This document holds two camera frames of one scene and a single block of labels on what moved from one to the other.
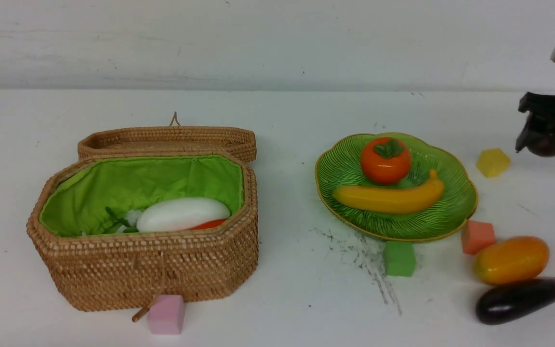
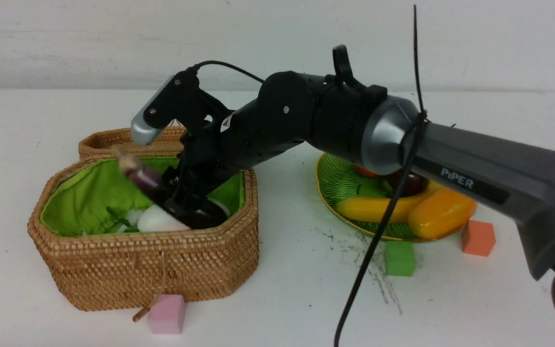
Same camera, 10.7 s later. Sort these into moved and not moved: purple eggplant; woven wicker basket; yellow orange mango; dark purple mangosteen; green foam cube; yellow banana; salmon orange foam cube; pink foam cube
Moved: dark purple mangosteen; purple eggplant; yellow orange mango; yellow banana
Not moved: salmon orange foam cube; green foam cube; pink foam cube; woven wicker basket
